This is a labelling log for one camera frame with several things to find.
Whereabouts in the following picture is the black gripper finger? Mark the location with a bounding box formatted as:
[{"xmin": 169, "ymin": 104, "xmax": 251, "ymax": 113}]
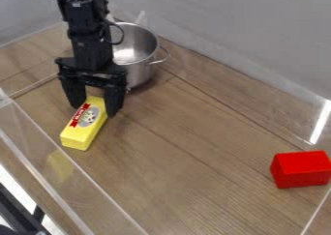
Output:
[
  {"xmin": 60, "ymin": 76, "xmax": 86, "ymax": 108},
  {"xmin": 102, "ymin": 77, "xmax": 126, "ymax": 118}
]

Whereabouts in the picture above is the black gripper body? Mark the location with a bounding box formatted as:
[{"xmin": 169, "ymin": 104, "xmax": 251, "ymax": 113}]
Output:
[{"xmin": 54, "ymin": 29, "xmax": 126, "ymax": 91}]

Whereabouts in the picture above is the yellow butter block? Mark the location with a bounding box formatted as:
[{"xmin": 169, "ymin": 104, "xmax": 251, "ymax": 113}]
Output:
[{"xmin": 60, "ymin": 96, "xmax": 106, "ymax": 151}]

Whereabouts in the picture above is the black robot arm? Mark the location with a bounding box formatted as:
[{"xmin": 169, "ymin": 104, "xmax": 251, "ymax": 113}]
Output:
[{"xmin": 54, "ymin": 0, "xmax": 128, "ymax": 117}]

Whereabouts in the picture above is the silver steel pot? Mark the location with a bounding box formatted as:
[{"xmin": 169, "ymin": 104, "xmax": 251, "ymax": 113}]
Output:
[{"xmin": 113, "ymin": 22, "xmax": 169, "ymax": 88}]

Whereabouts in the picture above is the red block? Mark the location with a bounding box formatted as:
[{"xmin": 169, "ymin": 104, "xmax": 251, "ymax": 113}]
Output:
[{"xmin": 269, "ymin": 150, "xmax": 331, "ymax": 189}]

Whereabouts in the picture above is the black cable loop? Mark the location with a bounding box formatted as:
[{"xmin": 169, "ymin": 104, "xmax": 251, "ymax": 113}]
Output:
[{"xmin": 101, "ymin": 20, "xmax": 125, "ymax": 45}]

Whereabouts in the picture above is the clear acrylic enclosure wall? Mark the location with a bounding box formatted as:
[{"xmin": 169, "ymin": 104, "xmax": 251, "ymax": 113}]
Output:
[{"xmin": 0, "ymin": 0, "xmax": 331, "ymax": 235}]

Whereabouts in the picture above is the black table frame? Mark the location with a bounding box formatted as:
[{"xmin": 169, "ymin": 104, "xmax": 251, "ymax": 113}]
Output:
[{"xmin": 0, "ymin": 183, "xmax": 52, "ymax": 235}]

